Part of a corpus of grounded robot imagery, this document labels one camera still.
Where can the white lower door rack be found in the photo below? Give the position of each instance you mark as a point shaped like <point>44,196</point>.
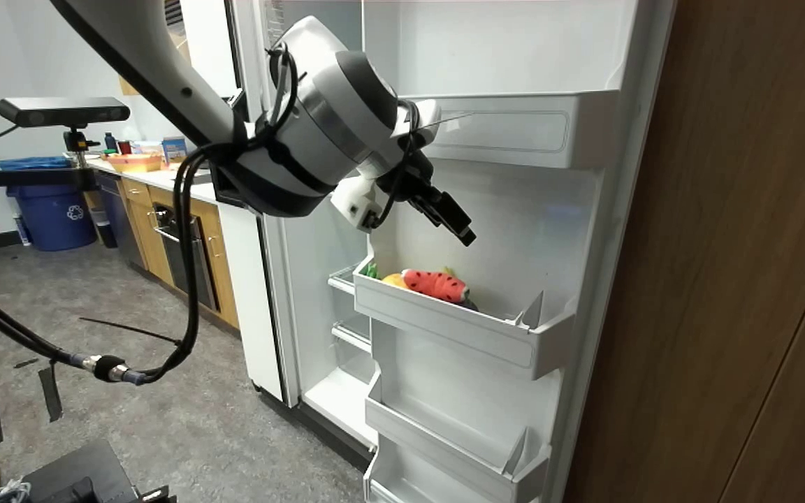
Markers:
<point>497,465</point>

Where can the brown wooden panel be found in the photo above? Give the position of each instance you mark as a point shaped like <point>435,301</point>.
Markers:
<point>701,381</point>

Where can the white bottom door rack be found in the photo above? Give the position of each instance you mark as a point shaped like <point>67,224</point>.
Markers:
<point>400,476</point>

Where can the red watermelon plushy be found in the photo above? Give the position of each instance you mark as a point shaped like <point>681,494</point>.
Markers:
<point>438,284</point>

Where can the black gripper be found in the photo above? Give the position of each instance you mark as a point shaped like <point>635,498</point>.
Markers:
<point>413,181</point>

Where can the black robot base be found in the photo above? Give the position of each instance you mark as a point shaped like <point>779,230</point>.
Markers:
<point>90,474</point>

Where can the white middle door rack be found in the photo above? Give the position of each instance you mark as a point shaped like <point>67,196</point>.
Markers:
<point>530,350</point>

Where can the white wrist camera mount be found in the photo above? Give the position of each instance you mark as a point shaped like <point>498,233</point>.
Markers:
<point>361,202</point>

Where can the yellow banana plushy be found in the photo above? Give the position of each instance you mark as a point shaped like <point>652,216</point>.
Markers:
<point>395,282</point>

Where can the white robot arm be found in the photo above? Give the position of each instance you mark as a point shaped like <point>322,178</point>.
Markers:
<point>334,115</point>

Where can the blue recycling bin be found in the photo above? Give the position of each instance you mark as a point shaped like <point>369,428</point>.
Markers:
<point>55,213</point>

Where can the white upper door rack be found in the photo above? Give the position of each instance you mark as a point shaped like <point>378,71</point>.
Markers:
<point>564,132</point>

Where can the black camera on stand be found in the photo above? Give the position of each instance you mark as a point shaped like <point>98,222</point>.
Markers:
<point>70,113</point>

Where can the white door rack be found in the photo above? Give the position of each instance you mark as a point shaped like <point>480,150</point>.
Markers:
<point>564,132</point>
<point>497,465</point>
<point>530,350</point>
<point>400,476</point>

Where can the white refrigerator door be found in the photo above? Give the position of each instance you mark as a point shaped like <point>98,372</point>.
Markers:
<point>545,243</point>

